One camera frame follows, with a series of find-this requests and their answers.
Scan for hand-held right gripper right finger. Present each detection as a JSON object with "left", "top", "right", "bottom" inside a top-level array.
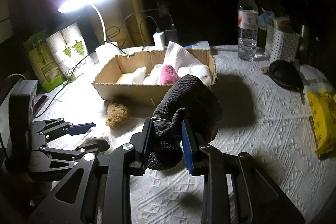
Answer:
[{"left": 181, "top": 118, "right": 306, "bottom": 224}]

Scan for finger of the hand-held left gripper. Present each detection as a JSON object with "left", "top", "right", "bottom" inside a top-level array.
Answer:
[
  {"left": 31, "top": 118, "right": 97, "bottom": 142},
  {"left": 29, "top": 141, "right": 111, "bottom": 182}
]

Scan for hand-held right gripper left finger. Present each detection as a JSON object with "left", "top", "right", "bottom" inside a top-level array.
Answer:
[{"left": 28, "top": 118, "right": 153, "bottom": 224}]

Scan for white soft cloth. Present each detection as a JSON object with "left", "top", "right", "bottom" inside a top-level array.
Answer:
[{"left": 79, "top": 127, "right": 113, "bottom": 147}]

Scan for black knit glove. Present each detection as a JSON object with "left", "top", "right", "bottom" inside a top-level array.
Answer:
[{"left": 146, "top": 74, "right": 223, "bottom": 170}]

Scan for brown cardboard box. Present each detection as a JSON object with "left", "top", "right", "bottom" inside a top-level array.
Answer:
[{"left": 91, "top": 48, "right": 218, "bottom": 107}]

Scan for pink plush toy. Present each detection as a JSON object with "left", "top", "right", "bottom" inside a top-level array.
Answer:
[{"left": 161, "top": 64, "right": 181, "bottom": 85}]

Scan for brown fibrous sponge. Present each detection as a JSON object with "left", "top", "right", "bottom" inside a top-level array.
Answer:
[{"left": 106, "top": 101, "right": 130, "bottom": 130}]

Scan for green packet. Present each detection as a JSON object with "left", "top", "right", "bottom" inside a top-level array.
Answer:
[{"left": 23, "top": 31, "right": 67, "bottom": 93}]

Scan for white plush toy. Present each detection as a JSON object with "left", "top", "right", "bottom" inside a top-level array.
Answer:
[{"left": 143, "top": 64, "right": 164, "bottom": 85}]

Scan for white foam piece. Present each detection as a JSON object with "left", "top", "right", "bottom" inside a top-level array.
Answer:
[{"left": 133, "top": 67, "right": 147, "bottom": 84}]

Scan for white paper cup pack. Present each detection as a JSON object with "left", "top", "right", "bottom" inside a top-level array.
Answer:
[{"left": 45, "top": 22, "right": 91, "bottom": 80}]

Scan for white embossed tablecloth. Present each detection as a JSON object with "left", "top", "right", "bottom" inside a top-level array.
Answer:
[{"left": 34, "top": 44, "right": 336, "bottom": 224}]

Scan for blue and white box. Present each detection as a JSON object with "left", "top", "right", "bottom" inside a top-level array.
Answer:
[{"left": 184, "top": 40, "right": 210, "bottom": 50}]

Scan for white charger plug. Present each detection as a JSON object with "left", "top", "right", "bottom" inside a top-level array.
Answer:
[{"left": 153, "top": 32, "right": 166, "bottom": 47}]

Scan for black power adapter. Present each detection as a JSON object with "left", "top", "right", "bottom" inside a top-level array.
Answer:
[{"left": 165, "top": 28, "right": 179, "bottom": 47}]

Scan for black round pouch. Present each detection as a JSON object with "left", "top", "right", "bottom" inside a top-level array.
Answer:
[{"left": 268, "top": 59, "right": 303, "bottom": 88}]

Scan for clear plastic water bottle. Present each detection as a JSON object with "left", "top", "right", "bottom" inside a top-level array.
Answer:
[{"left": 237, "top": 0, "right": 259, "bottom": 61}]

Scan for yellow packet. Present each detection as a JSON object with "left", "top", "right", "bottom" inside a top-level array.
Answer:
[{"left": 307, "top": 90, "right": 336, "bottom": 155}]

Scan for white perforated basket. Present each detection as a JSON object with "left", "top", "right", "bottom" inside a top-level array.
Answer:
[{"left": 265, "top": 25, "right": 300, "bottom": 63}]

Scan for crumpled white tissues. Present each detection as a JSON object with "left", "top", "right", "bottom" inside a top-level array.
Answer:
[{"left": 299, "top": 65, "right": 331, "bottom": 93}]

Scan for blue plastic bag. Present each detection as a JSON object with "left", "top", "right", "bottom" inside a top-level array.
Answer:
[{"left": 259, "top": 7, "right": 276, "bottom": 28}]

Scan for beige packet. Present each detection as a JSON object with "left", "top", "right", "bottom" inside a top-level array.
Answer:
[{"left": 273, "top": 15, "right": 293, "bottom": 33}]

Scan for metal thermos flask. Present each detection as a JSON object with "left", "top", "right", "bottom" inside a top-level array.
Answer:
[{"left": 299, "top": 23, "right": 311, "bottom": 56}]

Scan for black lamp cable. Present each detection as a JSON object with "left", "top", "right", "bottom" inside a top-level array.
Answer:
[{"left": 34, "top": 26, "right": 125, "bottom": 118}]

